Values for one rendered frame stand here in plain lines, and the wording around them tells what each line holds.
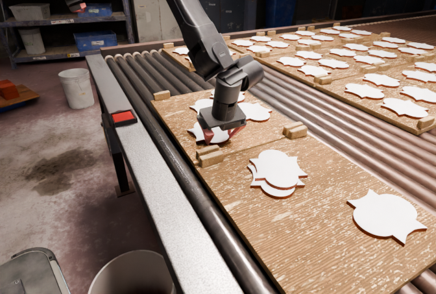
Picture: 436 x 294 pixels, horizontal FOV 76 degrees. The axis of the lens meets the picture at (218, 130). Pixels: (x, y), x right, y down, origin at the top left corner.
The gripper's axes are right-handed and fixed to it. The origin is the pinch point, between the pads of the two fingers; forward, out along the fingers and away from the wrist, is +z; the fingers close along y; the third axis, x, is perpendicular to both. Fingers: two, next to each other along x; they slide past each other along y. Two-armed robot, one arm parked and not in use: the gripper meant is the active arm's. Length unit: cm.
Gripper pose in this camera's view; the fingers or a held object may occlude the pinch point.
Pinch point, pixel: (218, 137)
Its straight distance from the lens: 74.7
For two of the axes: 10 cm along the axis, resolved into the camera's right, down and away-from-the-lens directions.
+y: -9.0, 2.4, -3.7
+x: 4.3, 6.9, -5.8
